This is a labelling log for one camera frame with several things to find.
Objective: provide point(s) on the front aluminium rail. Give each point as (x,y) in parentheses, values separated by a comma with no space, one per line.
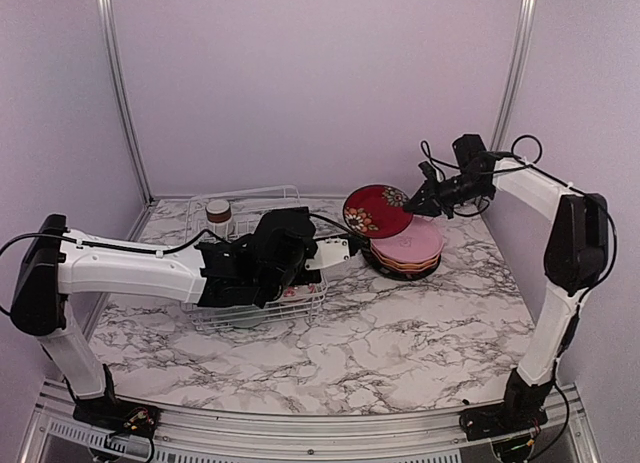
(197,435)

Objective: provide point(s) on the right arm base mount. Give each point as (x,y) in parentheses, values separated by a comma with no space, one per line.
(490,421)

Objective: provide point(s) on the left aluminium frame post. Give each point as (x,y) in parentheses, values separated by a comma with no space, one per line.
(108,24)

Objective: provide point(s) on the right aluminium frame post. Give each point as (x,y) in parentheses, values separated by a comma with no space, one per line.
(515,74)

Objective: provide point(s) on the pink plate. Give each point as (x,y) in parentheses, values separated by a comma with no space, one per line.
(419,242)

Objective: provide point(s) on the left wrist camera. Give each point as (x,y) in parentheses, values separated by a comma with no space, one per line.
(286,239)

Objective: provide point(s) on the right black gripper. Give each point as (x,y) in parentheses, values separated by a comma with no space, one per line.
(432,201)

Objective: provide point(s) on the aluminium frame post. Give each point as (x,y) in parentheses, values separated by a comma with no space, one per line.
(108,24)
(515,74)

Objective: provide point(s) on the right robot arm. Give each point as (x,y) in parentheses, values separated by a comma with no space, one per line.
(575,257)

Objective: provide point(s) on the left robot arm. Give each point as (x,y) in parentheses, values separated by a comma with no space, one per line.
(250,271)

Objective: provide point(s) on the yellow polka dot plate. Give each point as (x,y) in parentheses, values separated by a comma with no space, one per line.
(406,267)

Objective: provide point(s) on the red patterned white bowl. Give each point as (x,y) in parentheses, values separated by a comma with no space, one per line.
(299,293)

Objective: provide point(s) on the brown and white cup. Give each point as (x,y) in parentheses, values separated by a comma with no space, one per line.
(219,217)

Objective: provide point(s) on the dark brown plate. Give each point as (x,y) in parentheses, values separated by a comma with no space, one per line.
(377,211)

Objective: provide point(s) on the maroon polka dot plate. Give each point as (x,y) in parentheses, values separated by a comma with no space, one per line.
(374,263)

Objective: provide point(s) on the pale green bowl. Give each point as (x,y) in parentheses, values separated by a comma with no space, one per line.
(248,320)

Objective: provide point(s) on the white wire dish rack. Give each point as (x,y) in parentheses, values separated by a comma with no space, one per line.
(248,206)

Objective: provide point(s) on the black striped plate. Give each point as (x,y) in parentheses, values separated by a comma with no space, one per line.
(397,275)

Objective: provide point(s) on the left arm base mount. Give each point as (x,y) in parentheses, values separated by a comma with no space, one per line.
(119,416)

